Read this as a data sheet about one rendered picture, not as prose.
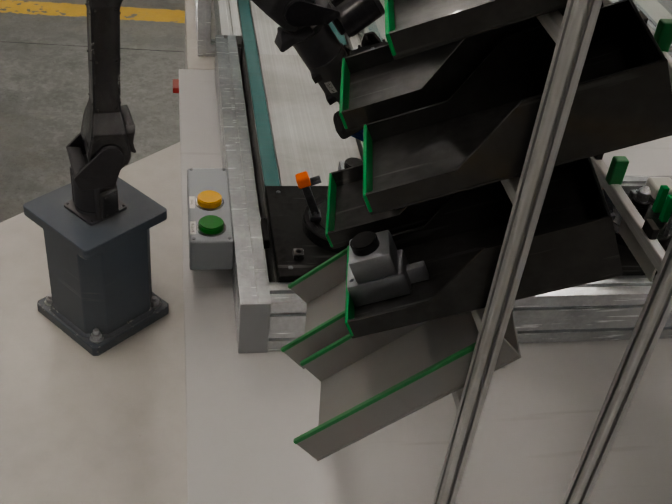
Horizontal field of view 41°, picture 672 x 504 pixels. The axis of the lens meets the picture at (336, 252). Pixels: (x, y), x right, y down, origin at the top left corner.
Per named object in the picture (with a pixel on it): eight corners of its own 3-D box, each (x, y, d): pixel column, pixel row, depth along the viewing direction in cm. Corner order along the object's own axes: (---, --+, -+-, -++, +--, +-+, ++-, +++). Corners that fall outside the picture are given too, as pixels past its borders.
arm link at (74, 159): (75, 193, 122) (71, 152, 118) (66, 157, 128) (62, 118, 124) (125, 186, 124) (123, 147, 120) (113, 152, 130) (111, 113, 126)
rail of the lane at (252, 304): (238, 353, 137) (240, 299, 130) (214, 75, 205) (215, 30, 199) (274, 352, 138) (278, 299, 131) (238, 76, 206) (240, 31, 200)
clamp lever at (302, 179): (310, 218, 143) (295, 181, 138) (308, 210, 145) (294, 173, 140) (331, 211, 143) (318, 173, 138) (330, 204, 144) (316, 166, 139)
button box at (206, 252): (189, 271, 145) (189, 240, 141) (187, 195, 161) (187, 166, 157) (233, 270, 146) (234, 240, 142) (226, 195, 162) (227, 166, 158)
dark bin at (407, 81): (346, 132, 96) (322, 72, 92) (348, 75, 107) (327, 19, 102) (612, 55, 90) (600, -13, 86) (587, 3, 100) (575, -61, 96)
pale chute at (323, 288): (303, 370, 118) (280, 350, 116) (308, 303, 129) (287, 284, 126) (483, 267, 107) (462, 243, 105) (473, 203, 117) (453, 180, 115)
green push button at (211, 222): (198, 239, 143) (198, 229, 142) (198, 224, 146) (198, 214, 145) (224, 239, 144) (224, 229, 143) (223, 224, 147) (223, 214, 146)
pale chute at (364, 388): (317, 462, 107) (292, 442, 105) (322, 380, 117) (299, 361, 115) (522, 358, 95) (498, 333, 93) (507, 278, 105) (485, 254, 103)
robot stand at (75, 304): (35, 309, 140) (20, 204, 128) (111, 268, 150) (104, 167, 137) (95, 358, 133) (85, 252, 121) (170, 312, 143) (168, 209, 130)
